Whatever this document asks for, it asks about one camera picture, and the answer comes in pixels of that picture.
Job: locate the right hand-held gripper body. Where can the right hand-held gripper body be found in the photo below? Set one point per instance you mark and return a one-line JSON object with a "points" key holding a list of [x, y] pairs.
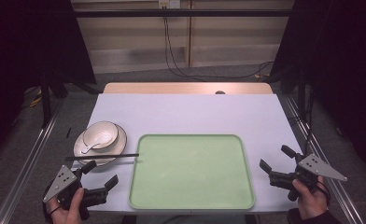
{"points": [[312, 173]]}

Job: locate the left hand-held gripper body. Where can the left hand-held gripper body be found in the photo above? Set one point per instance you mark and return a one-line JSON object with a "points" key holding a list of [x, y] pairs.
{"points": [[62, 183]]}

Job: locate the person's right hand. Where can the person's right hand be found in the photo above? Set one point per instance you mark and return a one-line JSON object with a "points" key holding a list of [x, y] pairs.
{"points": [[310, 199]]}

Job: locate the person's left hand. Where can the person's left hand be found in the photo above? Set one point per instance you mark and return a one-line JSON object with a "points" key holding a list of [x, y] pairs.
{"points": [[66, 210]]}

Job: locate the black chopstick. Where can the black chopstick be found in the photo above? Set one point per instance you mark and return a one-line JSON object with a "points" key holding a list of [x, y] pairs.
{"points": [[103, 156]]}

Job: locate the white ceramic spoon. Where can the white ceramic spoon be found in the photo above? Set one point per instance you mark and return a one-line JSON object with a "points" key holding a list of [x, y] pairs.
{"points": [[90, 148]]}

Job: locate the white bowl with dark rim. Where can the white bowl with dark rim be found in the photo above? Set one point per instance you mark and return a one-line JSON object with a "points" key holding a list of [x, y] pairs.
{"points": [[101, 134]]}

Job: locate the small black stick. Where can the small black stick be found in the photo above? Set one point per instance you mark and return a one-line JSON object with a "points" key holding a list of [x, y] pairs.
{"points": [[68, 132]]}

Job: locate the white plate with dark rim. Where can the white plate with dark rim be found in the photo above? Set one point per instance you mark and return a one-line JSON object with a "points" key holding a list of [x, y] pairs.
{"points": [[119, 143]]}

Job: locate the black metal stand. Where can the black metal stand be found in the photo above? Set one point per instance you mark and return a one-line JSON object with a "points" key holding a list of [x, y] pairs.
{"points": [[302, 93], [45, 99]]}

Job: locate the light green plastic tray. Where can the light green plastic tray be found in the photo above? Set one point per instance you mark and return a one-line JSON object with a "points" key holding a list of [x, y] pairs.
{"points": [[190, 171]]}

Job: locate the white table mat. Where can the white table mat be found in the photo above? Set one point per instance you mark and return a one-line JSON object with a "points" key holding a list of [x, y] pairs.
{"points": [[187, 113]]}

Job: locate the black curtain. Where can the black curtain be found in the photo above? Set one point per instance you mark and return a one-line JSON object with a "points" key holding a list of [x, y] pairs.
{"points": [[336, 62], [28, 46]]}

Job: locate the light wooden table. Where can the light wooden table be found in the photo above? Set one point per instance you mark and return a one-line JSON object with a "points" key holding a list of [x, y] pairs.
{"points": [[171, 88]]}

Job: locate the black horizontal bar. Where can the black horizontal bar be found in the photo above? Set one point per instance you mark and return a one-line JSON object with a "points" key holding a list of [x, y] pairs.
{"points": [[184, 13]]}

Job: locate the aluminium rail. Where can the aluminium rail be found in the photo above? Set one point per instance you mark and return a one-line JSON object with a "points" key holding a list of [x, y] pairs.
{"points": [[321, 155], [25, 168]]}

